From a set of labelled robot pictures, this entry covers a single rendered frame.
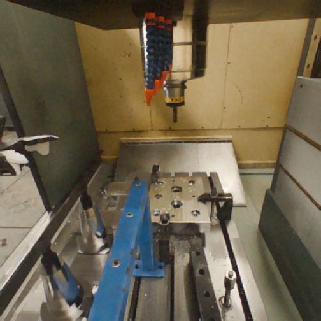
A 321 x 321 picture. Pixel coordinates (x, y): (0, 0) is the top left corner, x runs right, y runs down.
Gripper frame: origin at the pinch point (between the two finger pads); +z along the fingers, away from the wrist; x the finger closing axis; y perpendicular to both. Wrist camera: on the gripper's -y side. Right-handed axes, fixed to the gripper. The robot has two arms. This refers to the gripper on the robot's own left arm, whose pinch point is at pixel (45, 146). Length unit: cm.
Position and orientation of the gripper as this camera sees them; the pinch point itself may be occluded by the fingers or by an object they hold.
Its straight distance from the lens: 64.5
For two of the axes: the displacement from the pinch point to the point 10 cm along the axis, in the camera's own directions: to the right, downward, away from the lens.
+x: -0.5, 4.6, -8.9
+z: 10.0, -0.1, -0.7
